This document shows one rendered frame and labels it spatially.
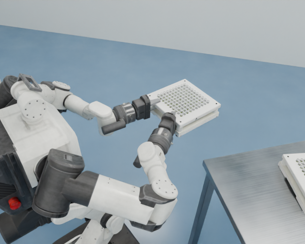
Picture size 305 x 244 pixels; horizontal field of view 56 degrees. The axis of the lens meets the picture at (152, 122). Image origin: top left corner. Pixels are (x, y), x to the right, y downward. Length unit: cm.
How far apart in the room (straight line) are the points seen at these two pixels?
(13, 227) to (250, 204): 89
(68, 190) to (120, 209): 14
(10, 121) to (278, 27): 335
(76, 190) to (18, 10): 405
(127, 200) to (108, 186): 6
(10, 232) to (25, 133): 43
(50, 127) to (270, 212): 86
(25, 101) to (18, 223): 49
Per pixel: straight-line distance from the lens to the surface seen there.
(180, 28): 386
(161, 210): 83
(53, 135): 88
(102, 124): 119
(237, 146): 271
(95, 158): 250
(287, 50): 401
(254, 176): 133
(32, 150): 86
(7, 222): 120
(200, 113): 126
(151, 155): 98
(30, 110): 85
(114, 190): 77
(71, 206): 120
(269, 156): 144
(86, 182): 77
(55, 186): 78
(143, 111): 125
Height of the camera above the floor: 188
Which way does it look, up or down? 42 degrees down
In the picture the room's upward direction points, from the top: 3 degrees clockwise
